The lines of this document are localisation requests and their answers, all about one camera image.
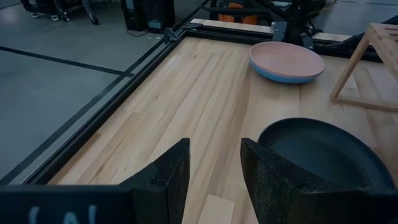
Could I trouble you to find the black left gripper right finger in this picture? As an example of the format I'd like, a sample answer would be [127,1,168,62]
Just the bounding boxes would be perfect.
[240,138,337,224]

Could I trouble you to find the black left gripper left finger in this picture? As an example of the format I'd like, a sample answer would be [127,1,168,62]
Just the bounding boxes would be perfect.
[119,138,191,224]

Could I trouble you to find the black plate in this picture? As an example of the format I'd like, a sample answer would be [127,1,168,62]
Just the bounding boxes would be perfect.
[257,117,396,190]

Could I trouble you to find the pink plate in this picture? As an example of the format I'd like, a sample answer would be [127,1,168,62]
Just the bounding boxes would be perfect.
[248,41,326,79]

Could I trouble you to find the wooden slatted shelf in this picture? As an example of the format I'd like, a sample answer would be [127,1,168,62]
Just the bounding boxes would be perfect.
[328,22,398,113]

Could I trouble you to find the blue plate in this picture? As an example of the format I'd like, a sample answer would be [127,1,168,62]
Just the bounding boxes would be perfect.
[249,60,324,85]

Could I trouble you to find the orange and black object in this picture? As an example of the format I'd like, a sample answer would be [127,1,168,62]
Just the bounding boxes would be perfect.
[217,2,259,26]

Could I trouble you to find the black box with blue panel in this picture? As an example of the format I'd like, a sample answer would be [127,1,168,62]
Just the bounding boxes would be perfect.
[143,0,175,34]

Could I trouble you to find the black equipment case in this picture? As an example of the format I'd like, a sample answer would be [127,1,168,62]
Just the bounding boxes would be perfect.
[120,0,147,32]

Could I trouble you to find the black office chair base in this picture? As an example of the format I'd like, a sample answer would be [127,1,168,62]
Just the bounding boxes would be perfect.
[20,0,100,26]

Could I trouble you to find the black aluminium frame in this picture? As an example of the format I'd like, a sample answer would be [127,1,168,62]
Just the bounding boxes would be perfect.
[0,18,398,187]

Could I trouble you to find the black frame clamp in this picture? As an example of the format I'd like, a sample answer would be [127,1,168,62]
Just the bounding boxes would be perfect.
[163,27,180,44]

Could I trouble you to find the thin black looped cable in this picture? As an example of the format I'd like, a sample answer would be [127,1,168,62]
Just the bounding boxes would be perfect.
[126,28,150,38]

